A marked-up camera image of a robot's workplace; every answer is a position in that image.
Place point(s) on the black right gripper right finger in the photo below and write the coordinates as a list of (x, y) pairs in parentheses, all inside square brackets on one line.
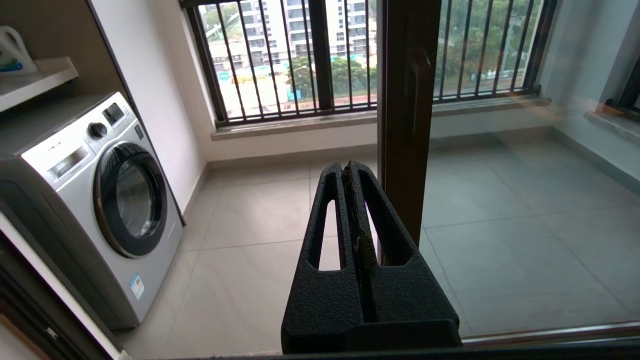
[(410, 295)]

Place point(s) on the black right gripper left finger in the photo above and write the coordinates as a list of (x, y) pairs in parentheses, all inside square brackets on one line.
[(325, 300)]

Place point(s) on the brown-framed sliding glass door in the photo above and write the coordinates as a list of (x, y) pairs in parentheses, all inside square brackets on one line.
[(407, 125)]

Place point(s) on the grey stone window sill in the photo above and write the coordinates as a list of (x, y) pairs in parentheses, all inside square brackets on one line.
[(300, 125)]

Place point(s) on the black balcony railing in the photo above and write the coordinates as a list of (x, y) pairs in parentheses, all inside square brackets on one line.
[(280, 115)]

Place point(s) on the white front-load washing machine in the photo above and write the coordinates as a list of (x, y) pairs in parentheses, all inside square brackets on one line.
[(75, 200)]

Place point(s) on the side window with railing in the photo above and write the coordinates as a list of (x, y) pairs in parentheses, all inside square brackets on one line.
[(625, 107)]

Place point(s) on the white laundry detergent bottle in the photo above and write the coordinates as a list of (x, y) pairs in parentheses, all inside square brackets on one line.
[(12, 55)]

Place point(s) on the dark window frame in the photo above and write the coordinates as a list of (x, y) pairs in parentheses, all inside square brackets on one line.
[(320, 50)]

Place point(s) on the dark outer door frame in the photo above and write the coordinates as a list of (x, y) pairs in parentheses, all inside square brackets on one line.
[(30, 300)]

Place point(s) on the white wall shelf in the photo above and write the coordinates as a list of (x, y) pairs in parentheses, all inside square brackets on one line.
[(35, 80)]

